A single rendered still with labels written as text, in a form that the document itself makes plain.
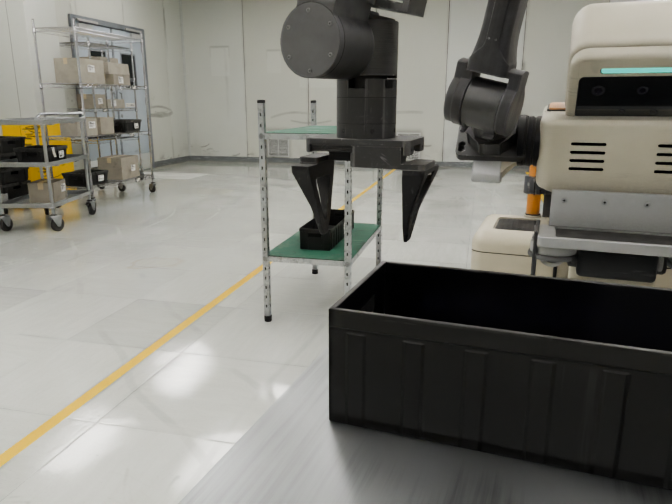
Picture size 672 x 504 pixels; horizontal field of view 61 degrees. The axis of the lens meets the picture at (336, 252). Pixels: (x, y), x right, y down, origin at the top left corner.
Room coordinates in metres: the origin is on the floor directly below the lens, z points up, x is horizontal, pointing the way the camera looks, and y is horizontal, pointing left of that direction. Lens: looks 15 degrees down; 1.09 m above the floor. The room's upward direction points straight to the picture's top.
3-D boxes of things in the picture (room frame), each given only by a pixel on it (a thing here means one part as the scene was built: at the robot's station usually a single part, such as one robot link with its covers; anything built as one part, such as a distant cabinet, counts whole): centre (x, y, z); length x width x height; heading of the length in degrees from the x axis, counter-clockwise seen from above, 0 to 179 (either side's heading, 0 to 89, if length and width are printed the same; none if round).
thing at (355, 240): (3.15, 0.04, 0.55); 0.91 x 0.46 x 1.10; 166
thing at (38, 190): (5.27, 2.66, 0.30); 0.30 x 0.23 x 0.18; 4
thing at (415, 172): (0.56, -0.06, 1.00); 0.07 x 0.07 x 0.09; 69
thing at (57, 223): (5.28, 2.65, 0.50); 0.90 x 0.54 x 1.00; 0
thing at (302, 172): (0.58, 0.00, 1.00); 0.07 x 0.07 x 0.09; 69
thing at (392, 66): (0.56, -0.03, 1.14); 0.07 x 0.06 x 0.07; 149
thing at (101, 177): (6.24, 2.72, 0.29); 0.40 x 0.30 x 0.14; 166
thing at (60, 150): (5.25, 2.66, 0.63); 0.40 x 0.30 x 0.14; 0
